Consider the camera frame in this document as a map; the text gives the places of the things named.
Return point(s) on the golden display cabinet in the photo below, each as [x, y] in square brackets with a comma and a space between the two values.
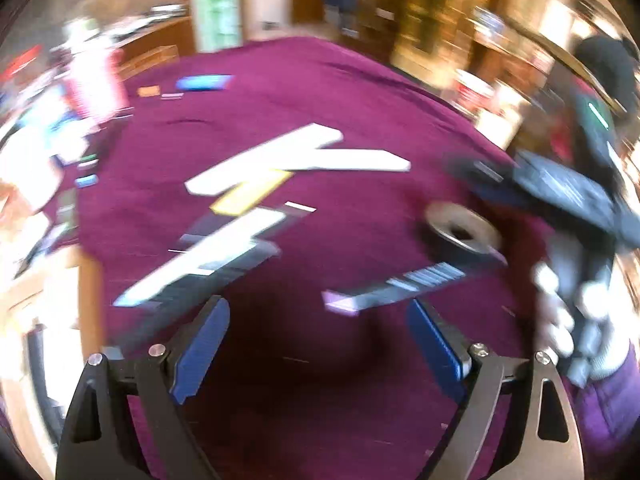
[425, 20]

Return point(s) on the black tape roll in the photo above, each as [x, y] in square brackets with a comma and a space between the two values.
[485, 230]

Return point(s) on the person's right hand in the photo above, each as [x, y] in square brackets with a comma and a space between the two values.
[552, 310]

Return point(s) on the blue lighter orange end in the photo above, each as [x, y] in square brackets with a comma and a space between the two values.
[205, 83]

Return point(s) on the black marker pink cap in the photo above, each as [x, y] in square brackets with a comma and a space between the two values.
[400, 285]

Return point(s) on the plain white pen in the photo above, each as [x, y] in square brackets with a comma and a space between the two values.
[360, 160]

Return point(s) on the bamboo painted panel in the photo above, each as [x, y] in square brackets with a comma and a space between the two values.
[217, 5]

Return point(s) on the white bucket red label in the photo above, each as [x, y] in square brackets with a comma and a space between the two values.
[472, 95]

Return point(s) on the curved wooden counter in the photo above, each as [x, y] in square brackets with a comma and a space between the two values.
[160, 42]

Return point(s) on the black marker red cap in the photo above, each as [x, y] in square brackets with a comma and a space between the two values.
[235, 265]

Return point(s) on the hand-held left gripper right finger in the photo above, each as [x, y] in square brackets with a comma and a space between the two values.
[435, 345]

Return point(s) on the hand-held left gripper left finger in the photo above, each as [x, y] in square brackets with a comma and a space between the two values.
[200, 350]

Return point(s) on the cardboard box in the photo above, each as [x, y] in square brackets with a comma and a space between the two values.
[87, 300]

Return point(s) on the black gel pen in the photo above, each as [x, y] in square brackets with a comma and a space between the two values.
[210, 225]

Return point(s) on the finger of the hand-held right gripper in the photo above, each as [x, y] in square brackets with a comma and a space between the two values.
[480, 175]

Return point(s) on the purple velvet tablecloth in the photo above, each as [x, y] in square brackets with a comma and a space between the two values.
[325, 110]

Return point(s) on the pink knitted sleeve bottle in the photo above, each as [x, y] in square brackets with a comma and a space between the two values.
[97, 85]

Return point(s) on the white printed pen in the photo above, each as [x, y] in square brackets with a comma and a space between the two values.
[265, 160]

